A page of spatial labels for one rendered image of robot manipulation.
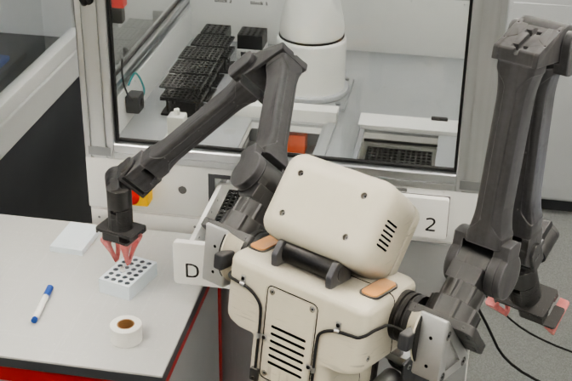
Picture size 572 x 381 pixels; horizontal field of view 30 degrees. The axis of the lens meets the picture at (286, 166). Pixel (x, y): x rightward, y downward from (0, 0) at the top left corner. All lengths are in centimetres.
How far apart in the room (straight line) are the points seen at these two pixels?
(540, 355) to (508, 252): 201
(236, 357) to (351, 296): 134
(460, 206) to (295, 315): 100
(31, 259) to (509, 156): 141
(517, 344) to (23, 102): 181
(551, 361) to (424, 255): 109
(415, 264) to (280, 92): 78
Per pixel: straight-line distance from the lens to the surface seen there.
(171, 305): 251
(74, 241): 274
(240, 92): 229
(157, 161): 239
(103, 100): 271
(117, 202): 245
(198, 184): 272
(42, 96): 338
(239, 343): 296
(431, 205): 263
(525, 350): 373
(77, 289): 259
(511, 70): 165
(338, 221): 169
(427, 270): 275
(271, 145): 201
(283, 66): 219
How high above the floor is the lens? 217
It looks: 27 degrees down
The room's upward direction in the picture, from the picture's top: 1 degrees clockwise
